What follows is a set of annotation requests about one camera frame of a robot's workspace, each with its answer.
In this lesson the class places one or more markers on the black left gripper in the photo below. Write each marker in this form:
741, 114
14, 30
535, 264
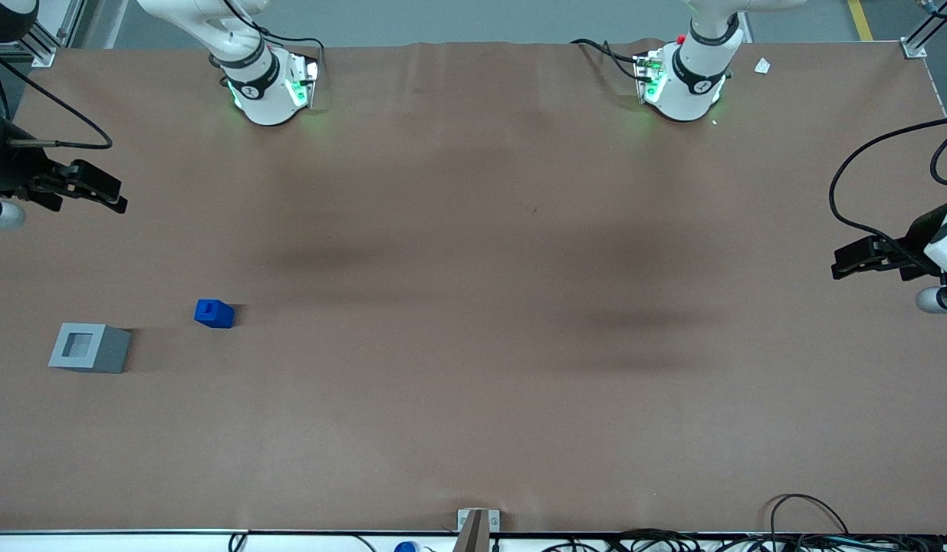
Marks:
915, 239

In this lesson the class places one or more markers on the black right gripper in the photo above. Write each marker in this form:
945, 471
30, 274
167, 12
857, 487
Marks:
9, 172

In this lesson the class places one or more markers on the blue plastic block part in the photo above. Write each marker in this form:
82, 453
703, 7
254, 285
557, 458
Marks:
215, 314

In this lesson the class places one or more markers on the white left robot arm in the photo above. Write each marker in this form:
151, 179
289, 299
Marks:
692, 84

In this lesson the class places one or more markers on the gray square hollow base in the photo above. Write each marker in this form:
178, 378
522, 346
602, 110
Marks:
109, 353

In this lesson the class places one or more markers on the white paper scrap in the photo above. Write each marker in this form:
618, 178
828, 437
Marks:
762, 66

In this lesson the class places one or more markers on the blue round cap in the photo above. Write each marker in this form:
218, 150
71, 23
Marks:
406, 547

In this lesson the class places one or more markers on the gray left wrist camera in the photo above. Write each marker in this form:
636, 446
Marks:
937, 299

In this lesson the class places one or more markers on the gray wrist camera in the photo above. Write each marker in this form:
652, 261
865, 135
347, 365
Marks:
937, 299
1, 213

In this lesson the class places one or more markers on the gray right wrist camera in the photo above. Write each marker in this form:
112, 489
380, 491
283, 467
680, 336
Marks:
1, 213

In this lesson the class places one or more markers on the aluminium frame profile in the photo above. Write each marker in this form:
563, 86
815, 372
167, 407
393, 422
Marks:
47, 46
922, 34

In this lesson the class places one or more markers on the metal table edge bracket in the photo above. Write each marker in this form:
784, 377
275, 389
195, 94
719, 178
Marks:
492, 520

